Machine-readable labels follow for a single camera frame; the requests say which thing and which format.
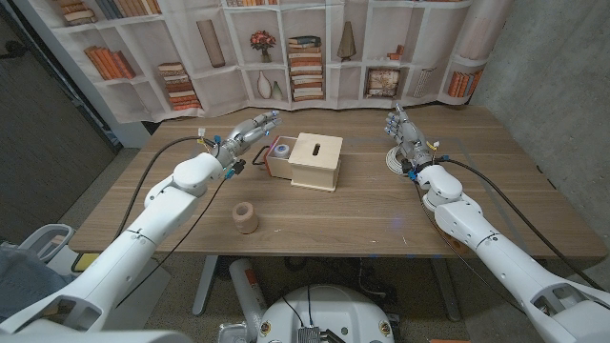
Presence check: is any grey table leg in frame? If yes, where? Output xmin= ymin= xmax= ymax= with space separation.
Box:
xmin=430 ymin=256 xmax=462 ymax=323
xmin=192 ymin=255 xmax=220 ymax=317

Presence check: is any wooden box with slot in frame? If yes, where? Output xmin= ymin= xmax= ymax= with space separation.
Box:
xmin=287 ymin=132 xmax=344 ymax=193

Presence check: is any wooden drawer with red front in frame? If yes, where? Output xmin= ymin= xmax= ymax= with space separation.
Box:
xmin=251 ymin=135 xmax=299 ymax=181

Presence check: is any beige tape roll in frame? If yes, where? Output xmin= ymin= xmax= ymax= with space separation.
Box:
xmin=232 ymin=201 xmax=260 ymax=235

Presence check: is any printed bookshelf backdrop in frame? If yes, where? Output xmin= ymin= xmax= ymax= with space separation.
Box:
xmin=13 ymin=0 xmax=514 ymax=124

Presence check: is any white chair frame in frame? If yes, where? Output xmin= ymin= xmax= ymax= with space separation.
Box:
xmin=18 ymin=223 xmax=75 ymax=263

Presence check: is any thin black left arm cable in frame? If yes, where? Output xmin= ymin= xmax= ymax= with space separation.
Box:
xmin=116 ymin=175 xmax=234 ymax=309

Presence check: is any black door handle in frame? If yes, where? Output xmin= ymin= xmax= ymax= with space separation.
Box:
xmin=0 ymin=40 xmax=28 ymax=61

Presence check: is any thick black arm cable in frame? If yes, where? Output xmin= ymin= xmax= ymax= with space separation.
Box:
xmin=113 ymin=135 xmax=215 ymax=239
xmin=437 ymin=156 xmax=604 ymax=292

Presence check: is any coiled white cable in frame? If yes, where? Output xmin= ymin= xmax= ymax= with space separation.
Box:
xmin=384 ymin=145 xmax=409 ymax=176

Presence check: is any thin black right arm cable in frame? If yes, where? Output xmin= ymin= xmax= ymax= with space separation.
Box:
xmin=413 ymin=183 xmax=525 ymax=315

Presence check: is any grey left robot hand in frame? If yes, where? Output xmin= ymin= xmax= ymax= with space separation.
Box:
xmin=212 ymin=110 xmax=283 ymax=168

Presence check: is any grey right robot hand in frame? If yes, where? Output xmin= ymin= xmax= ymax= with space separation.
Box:
xmin=384 ymin=103 xmax=439 ymax=173

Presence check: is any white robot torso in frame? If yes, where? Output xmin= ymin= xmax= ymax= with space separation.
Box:
xmin=255 ymin=284 xmax=396 ymax=343

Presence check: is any yellow black pad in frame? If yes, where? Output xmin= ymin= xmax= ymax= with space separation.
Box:
xmin=71 ymin=252 xmax=101 ymax=273

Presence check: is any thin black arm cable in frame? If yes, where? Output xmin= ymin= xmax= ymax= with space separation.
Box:
xmin=116 ymin=175 xmax=234 ymax=309
xmin=413 ymin=183 xmax=525 ymax=315

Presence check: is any person's leg in jeans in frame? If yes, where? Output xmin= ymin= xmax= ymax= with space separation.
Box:
xmin=0 ymin=245 xmax=72 ymax=320

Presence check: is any white floor panel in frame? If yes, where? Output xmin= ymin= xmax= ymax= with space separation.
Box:
xmin=102 ymin=264 xmax=173 ymax=330

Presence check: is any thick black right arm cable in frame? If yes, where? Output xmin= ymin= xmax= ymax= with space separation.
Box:
xmin=437 ymin=156 xmax=604 ymax=292

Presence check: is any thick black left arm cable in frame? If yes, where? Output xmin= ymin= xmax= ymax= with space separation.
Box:
xmin=113 ymin=135 xmax=215 ymax=239

